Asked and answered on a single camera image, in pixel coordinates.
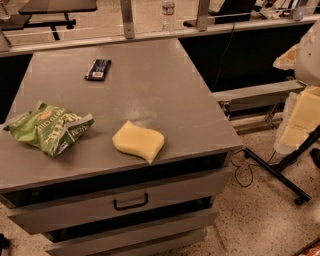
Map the black floor cable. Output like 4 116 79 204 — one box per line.
230 148 278 188

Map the grey metal rail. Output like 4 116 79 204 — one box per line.
0 14 320 57

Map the grey drawer cabinet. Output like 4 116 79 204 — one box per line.
0 39 242 256

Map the yellow sponge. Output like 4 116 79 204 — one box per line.
112 121 165 164

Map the green chip bag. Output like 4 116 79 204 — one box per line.
3 101 94 157

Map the black stand base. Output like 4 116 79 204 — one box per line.
244 125 320 205

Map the dark blue rxbar wrapper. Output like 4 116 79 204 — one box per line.
85 59 112 81

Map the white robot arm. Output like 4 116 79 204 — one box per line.
273 20 320 154

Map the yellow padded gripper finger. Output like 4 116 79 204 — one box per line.
273 45 297 70
274 86 320 154

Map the black drawer handle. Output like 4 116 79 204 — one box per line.
113 193 149 211

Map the clear water bottle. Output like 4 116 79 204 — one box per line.
162 0 175 32

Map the black background table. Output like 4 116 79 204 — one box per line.
0 0 98 41

